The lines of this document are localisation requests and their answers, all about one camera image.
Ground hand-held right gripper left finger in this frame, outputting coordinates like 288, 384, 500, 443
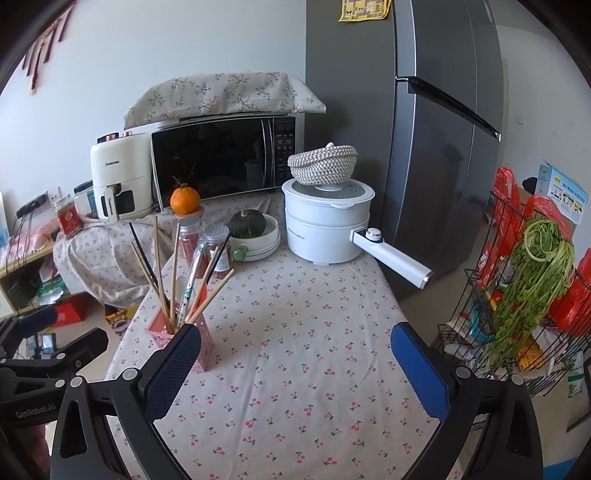
48, 323, 203, 480

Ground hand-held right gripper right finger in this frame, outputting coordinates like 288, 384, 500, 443
390, 321, 544, 480

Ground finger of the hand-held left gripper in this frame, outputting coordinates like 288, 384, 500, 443
0, 305, 60, 352
0, 327, 110, 385

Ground pink perforated utensil holder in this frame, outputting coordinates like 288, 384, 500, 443
147, 306, 216, 373

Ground plastic chopstick pair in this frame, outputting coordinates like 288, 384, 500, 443
181, 244, 206, 326

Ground black chopstick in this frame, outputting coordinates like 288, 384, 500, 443
202, 229, 232, 288
129, 222, 163, 297

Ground red cardboard box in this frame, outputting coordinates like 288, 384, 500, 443
39, 294, 92, 334

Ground small print table cover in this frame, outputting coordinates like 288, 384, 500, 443
52, 194, 284, 311

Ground red tin box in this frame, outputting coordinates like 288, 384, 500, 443
55, 198, 84, 240

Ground cherry print tablecloth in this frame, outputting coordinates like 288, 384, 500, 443
104, 251, 462, 480

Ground clear jar of goji berries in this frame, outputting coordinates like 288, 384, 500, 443
178, 220, 204, 278
203, 224, 234, 279

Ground small white box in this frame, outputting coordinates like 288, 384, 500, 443
73, 180, 96, 219

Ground green leafy vegetables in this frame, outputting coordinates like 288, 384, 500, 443
490, 218, 576, 372

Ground white ceramic bowl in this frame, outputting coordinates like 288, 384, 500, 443
228, 213, 281, 243
233, 237, 281, 263

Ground dark green squash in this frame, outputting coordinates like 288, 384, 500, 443
226, 209, 267, 239

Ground white air fryer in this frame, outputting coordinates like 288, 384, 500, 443
89, 131, 156, 225

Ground orange fruit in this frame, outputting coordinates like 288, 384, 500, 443
169, 178, 202, 215

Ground white electric cooking pot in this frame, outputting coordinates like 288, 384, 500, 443
281, 178, 435, 291

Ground black microwave oven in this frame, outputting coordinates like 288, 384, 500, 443
150, 115, 297, 211

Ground blue and white carton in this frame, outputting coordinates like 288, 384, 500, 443
536, 161, 590, 228

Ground grey refrigerator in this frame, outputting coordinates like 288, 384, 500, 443
305, 0, 505, 298

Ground floral cloth cover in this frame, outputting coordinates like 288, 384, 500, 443
123, 71, 328, 130

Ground yellow paper sheet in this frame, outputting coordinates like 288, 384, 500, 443
338, 0, 393, 23

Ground black wire rack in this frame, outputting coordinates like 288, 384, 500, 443
433, 188, 591, 418

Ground woven rope basket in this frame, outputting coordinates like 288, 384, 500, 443
287, 143, 359, 186

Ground red hanging wall decoration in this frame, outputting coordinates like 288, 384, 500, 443
22, 7, 75, 96

